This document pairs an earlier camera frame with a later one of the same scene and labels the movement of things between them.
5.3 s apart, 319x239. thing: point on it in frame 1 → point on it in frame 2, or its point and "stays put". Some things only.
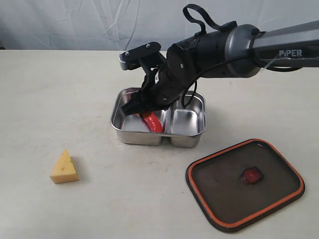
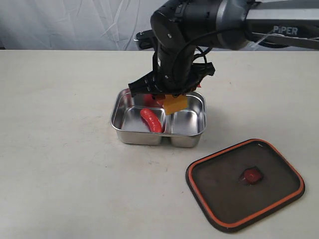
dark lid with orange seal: [236, 184] stays put
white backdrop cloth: [122, 25] stays put
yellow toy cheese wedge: [64, 171] → [172, 104]
